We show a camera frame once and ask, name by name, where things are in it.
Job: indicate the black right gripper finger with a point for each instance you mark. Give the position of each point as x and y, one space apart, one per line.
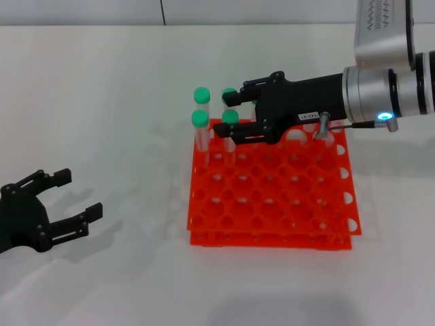
231 98
244 132

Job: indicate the orange test tube rack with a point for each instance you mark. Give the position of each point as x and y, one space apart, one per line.
272 203

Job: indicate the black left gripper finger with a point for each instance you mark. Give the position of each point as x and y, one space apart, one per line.
78 224
61 176

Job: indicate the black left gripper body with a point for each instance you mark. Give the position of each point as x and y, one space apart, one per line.
23 220

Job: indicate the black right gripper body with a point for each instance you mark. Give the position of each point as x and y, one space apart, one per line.
299 98

